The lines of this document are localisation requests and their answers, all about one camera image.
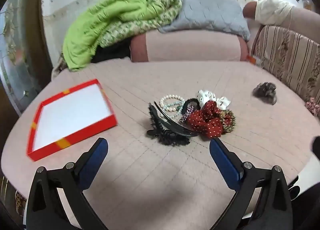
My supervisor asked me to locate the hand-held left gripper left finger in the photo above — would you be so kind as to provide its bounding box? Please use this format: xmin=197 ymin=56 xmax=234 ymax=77
xmin=27 ymin=138 xmax=109 ymax=230

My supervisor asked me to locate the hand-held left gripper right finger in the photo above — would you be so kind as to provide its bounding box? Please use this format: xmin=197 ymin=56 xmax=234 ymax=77
xmin=209 ymin=138 xmax=293 ymax=230

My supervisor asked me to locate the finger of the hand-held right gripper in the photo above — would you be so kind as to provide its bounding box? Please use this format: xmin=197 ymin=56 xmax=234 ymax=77
xmin=310 ymin=137 xmax=320 ymax=156

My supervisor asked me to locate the leopard print scrunchie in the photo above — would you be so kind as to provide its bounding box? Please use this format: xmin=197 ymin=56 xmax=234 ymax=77
xmin=219 ymin=109 xmax=236 ymax=133

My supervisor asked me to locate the red polka dot scrunchie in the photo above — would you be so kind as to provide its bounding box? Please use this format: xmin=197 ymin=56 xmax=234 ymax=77
xmin=186 ymin=101 xmax=223 ymax=138

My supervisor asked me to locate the red cardboard box white inside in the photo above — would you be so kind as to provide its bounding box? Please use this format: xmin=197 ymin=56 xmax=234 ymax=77
xmin=26 ymin=79 xmax=118 ymax=162

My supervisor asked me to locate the black curved banana hair clip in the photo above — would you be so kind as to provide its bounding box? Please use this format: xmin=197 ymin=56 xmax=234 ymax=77
xmin=154 ymin=101 xmax=198 ymax=137

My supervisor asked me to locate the white printed scrunchie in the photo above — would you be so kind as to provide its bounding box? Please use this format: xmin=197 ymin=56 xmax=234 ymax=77
xmin=196 ymin=90 xmax=231 ymax=110

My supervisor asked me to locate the black hair claw clip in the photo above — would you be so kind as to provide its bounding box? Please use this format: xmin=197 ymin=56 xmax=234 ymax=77
xmin=147 ymin=103 xmax=190 ymax=146

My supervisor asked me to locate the grey black sheer scrunchie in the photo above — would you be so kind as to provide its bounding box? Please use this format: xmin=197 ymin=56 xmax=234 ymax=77
xmin=252 ymin=82 xmax=278 ymax=105

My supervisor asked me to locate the red white checkered cloth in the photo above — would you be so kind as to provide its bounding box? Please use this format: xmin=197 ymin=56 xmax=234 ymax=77
xmin=305 ymin=97 xmax=320 ymax=116

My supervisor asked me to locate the striped floral sofa cushion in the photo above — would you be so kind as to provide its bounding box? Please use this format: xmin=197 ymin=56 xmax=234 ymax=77
xmin=252 ymin=25 xmax=320 ymax=103

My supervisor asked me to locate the black cloth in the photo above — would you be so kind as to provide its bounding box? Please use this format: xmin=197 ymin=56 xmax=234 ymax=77
xmin=94 ymin=38 xmax=133 ymax=63

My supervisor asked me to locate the pink bolster cushion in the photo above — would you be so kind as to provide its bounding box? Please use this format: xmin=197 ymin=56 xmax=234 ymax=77
xmin=130 ymin=30 xmax=249 ymax=63

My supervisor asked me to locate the wooden door with glass panel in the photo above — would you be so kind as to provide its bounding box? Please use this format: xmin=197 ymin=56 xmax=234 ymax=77
xmin=0 ymin=0 xmax=54 ymax=118

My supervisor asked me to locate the bright green blanket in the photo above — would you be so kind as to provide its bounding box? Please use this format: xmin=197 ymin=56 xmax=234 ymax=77
xmin=62 ymin=0 xmax=150 ymax=71

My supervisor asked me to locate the white cloth cover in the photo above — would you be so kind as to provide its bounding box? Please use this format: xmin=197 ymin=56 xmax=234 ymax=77
xmin=255 ymin=0 xmax=295 ymax=25

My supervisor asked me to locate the green white patterned quilt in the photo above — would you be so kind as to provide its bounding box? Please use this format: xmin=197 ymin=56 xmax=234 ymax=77
xmin=99 ymin=0 xmax=183 ymax=47

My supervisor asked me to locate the grey quilted blanket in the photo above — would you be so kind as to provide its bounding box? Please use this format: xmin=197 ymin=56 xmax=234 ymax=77
xmin=157 ymin=0 xmax=251 ymax=41

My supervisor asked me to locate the dark sparkly hair tie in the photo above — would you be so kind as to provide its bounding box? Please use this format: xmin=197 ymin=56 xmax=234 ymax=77
xmin=180 ymin=98 xmax=202 ymax=123

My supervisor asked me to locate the pale green bead bracelet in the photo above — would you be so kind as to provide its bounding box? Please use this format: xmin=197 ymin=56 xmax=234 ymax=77
xmin=162 ymin=102 xmax=185 ymax=118

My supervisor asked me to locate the white pearl bracelet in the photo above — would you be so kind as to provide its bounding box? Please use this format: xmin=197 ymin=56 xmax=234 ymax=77
xmin=160 ymin=94 xmax=185 ymax=107

